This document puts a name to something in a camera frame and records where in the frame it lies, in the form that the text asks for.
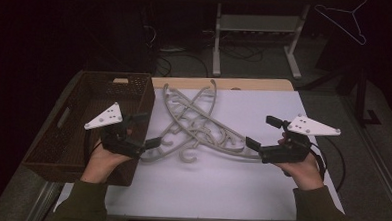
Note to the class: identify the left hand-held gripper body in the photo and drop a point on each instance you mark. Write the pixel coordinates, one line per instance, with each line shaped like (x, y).
(107, 117)

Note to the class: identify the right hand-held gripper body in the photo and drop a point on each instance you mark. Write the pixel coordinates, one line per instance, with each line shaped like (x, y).
(308, 127)

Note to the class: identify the brown woven basket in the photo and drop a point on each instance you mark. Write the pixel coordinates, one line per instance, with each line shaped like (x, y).
(84, 95)

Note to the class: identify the grey plastic clothes hanger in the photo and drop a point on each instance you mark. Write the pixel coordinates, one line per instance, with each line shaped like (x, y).
(214, 98)
(183, 157)
(165, 92)

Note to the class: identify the person's right hand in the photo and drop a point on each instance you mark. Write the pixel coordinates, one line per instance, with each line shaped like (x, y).
(306, 173)

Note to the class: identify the person's left hand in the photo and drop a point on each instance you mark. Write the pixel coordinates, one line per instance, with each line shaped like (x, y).
(100, 164)

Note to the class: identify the black metal stand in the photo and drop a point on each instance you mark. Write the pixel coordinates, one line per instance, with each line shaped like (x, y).
(361, 97)

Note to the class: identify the white board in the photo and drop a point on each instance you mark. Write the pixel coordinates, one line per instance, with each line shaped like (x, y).
(213, 191)

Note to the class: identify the aluminium rail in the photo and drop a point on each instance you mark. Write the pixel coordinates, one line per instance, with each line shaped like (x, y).
(375, 155)

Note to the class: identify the white metal desk frame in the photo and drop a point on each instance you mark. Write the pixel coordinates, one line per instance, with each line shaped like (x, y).
(217, 41)

